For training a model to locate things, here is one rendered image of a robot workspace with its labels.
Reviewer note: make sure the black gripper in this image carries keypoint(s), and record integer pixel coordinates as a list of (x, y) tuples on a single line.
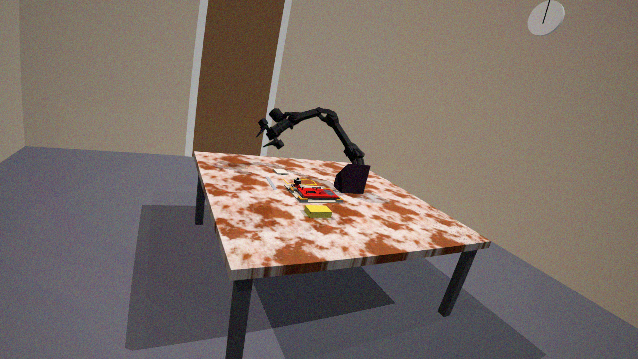
[(273, 131)]

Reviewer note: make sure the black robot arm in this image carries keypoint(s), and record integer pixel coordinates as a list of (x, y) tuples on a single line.
[(352, 151)]

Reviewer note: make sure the yellow rectangular block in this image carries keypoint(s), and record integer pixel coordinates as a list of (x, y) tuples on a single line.
[(316, 211)]

